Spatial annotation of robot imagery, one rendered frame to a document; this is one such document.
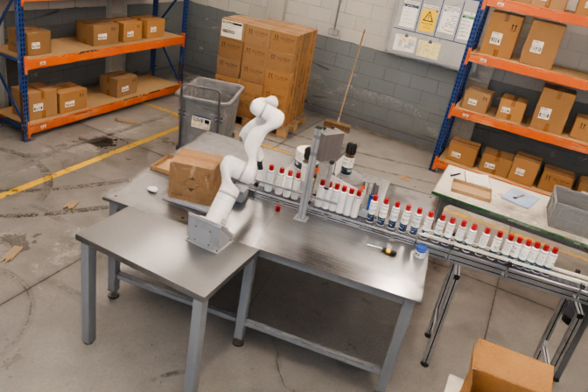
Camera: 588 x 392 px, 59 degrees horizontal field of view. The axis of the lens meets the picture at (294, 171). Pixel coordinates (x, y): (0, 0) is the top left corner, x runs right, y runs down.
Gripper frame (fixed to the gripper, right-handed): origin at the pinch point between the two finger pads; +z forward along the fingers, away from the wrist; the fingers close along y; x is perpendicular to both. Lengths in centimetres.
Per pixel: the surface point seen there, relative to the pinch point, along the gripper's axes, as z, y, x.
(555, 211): 85, 93, -199
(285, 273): 88, 2, -2
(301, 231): 35, -32, -35
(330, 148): -14, -13, -57
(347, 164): 22, 55, -49
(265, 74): -16, 319, 116
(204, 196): 4.1, -40.3, 25.4
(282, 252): 34, -61, -32
